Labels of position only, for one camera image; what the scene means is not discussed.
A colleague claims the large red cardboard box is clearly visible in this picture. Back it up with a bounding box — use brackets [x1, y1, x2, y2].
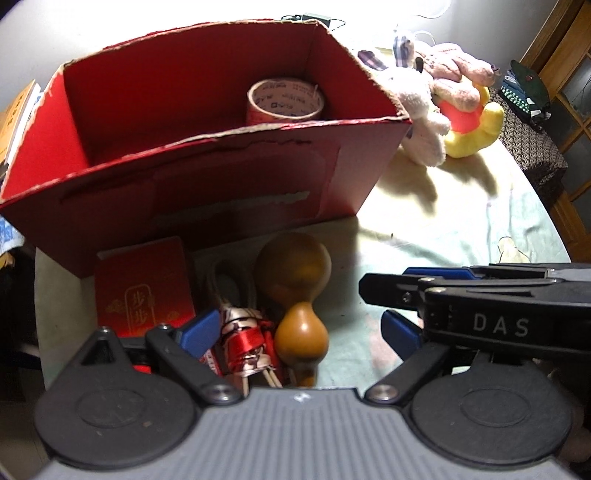
[1, 21, 411, 278]

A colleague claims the blue patterned cloth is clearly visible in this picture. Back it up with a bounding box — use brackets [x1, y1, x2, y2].
[0, 217, 25, 255]

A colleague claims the brown wooden gourd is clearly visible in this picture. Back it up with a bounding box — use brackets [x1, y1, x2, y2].
[254, 232, 332, 388]

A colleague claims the wooden cabinet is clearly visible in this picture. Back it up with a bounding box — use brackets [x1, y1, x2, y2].
[522, 1, 590, 262]

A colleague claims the dark patterned cloth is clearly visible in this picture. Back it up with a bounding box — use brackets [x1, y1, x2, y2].
[491, 92, 568, 209]

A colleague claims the printed packing tape roll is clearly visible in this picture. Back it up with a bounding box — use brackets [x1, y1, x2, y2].
[246, 78, 325, 125]

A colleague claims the white plush bunny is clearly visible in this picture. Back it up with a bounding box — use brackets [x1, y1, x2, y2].
[356, 36, 451, 167]

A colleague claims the small red gift box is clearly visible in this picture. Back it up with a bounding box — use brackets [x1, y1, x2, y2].
[94, 236, 198, 375]

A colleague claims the yellow and red plush toy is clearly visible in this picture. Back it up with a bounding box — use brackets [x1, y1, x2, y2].
[438, 84, 505, 159]

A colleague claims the pink plush toy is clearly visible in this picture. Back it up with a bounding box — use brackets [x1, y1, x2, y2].
[418, 43, 498, 112]

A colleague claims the green and black object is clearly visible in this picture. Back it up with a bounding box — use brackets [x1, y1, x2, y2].
[498, 60, 551, 132]

